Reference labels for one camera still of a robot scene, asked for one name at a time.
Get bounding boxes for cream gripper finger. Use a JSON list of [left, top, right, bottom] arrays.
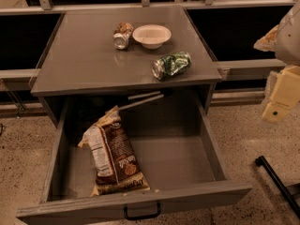
[[262, 66, 300, 124], [253, 25, 278, 52]]

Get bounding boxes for brown chip bag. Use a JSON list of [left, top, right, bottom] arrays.
[[78, 106, 150, 196]]

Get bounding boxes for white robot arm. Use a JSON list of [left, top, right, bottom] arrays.
[[254, 0, 300, 124]]

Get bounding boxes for grey open drawer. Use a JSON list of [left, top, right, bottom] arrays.
[[17, 89, 251, 225]]

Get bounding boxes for grey cabinet counter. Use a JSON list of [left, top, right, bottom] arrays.
[[30, 5, 223, 127]]

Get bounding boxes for black metal bar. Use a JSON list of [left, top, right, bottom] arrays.
[[255, 156, 300, 219]]

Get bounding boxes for green crushed soda can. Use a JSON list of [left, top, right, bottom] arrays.
[[152, 52, 191, 81]]

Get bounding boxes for white bowl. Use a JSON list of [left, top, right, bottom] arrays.
[[132, 24, 172, 50]]

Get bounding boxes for brown soda can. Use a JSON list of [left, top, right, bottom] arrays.
[[112, 22, 134, 50]]

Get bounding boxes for grey metal rail frame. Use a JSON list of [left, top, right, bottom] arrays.
[[0, 0, 295, 107]]

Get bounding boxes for black drawer handle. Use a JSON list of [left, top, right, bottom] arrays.
[[123, 202, 161, 221]]

